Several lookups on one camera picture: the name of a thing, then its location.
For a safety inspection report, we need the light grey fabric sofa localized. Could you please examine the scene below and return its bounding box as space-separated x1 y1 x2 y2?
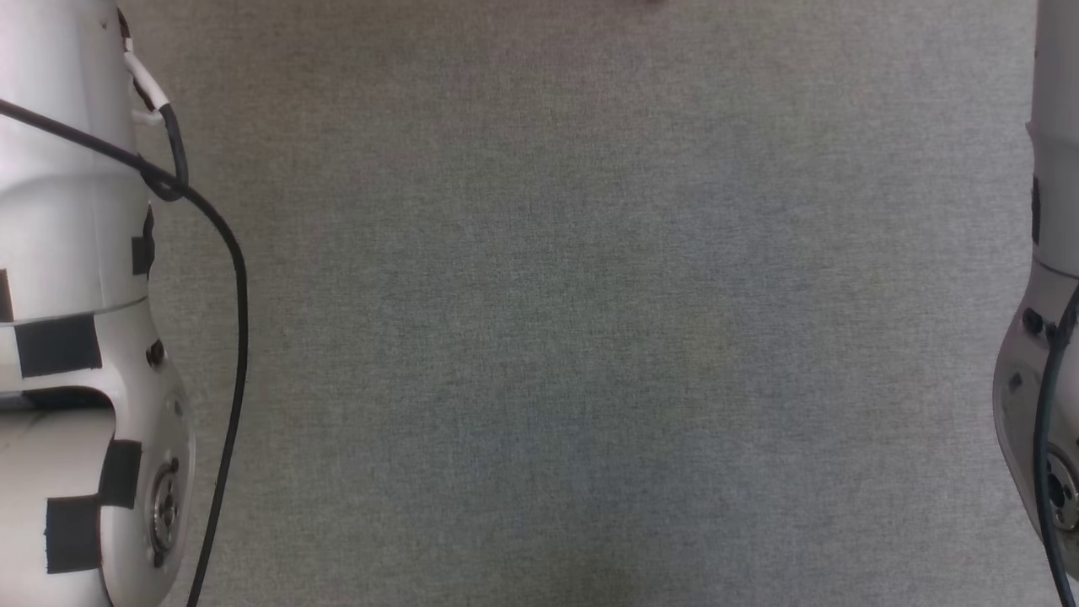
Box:
0 0 1079 607

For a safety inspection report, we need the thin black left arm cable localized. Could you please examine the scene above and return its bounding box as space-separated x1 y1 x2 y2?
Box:
0 99 251 607

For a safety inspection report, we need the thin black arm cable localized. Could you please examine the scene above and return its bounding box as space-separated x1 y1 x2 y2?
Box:
1034 287 1079 593
0 99 251 607

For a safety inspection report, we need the black cable with white wrap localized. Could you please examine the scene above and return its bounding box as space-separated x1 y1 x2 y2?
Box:
116 7 190 203

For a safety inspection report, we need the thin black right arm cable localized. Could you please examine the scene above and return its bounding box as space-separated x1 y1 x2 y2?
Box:
1034 287 1079 593

